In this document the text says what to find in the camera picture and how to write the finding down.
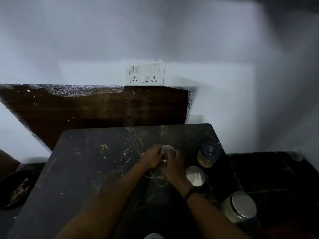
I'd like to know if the person's right hand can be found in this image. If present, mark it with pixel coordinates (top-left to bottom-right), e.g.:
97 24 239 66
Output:
160 149 192 191

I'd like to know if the person's left hand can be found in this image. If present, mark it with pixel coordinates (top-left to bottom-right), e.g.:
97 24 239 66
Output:
139 144 165 171

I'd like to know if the clear jar steel lid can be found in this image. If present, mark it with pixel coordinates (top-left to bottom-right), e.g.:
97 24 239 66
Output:
159 144 176 163
185 166 206 187

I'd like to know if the coriander powder jar grey lid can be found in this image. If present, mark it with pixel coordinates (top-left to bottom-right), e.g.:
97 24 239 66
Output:
197 141 223 168

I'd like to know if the steel lid green spice jar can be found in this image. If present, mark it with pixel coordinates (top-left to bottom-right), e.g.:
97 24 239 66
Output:
220 191 257 224

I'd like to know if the person's left forearm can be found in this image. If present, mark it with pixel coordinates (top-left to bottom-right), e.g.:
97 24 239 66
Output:
54 161 153 239

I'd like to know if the person's right forearm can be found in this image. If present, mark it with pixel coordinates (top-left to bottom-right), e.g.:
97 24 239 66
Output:
183 183 252 239

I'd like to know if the dark brown wood panel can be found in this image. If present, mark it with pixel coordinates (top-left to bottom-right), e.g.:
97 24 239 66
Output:
0 84 197 151

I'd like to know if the black round bin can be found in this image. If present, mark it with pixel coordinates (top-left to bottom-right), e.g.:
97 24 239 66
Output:
0 169 34 211

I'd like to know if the black kitchen counter unit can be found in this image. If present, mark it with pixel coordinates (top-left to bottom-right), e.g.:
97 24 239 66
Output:
0 149 20 180

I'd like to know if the black bead bracelet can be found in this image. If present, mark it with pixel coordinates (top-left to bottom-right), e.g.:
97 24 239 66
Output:
184 187 200 202

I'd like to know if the white wall socket plate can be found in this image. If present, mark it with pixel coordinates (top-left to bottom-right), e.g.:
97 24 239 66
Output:
124 59 166 87

